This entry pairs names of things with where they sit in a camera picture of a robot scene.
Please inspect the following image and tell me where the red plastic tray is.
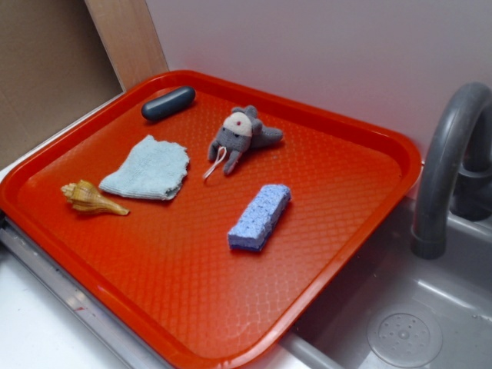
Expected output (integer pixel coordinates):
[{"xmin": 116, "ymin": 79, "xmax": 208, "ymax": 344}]
[{"xmin": 1, "ymin": 71, "xmax": 421, "ymax": 368}]

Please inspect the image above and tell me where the tan conch seashell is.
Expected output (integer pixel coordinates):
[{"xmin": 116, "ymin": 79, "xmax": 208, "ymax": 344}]
[{"xmin": 61, "ymin": 180, "xmax": 130, "ymax": 216}]

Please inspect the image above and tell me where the wooden board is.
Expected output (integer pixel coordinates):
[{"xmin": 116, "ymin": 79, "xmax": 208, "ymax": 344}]
[{"xmin": 85, "ymin": 0, "xmax": 169, "ymax": 91}]

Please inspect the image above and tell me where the grey plastic faucet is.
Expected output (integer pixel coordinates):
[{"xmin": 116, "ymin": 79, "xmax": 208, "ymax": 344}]
[{"xmin": 411, "ymin": 82, "xmax": 491, "ymax": 259}]

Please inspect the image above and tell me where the grey plastic sink basin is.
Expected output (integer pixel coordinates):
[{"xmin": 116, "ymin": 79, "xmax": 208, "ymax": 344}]
[{"xmin": 281, "ymin": 199, "xmax": 491, "ymax": 368}]

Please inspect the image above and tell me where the light blue folded cloth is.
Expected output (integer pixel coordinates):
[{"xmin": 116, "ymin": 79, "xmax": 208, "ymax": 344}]
[{"xmin": 99, "ymin": 135, "xmax": 190, "ymax": 201}]

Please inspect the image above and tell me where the blue rectangular sponge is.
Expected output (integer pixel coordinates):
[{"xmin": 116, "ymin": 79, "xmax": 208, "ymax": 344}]
[{"xmin": 228, "ymin": 184, "xmax": 291, "ymax": 252}]

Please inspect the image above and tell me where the grey plush toy animal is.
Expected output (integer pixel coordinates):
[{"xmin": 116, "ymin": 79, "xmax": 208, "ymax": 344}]
[{"xmin": 203, "ymin": 105, "xmax": 284, "ymax": 180}]

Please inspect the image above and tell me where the dark grey oblong capsule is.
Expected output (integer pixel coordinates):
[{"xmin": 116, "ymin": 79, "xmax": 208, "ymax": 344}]
[{"xmin": 141, "ymin": 86, "xmax": 196, "ymax": 121}]

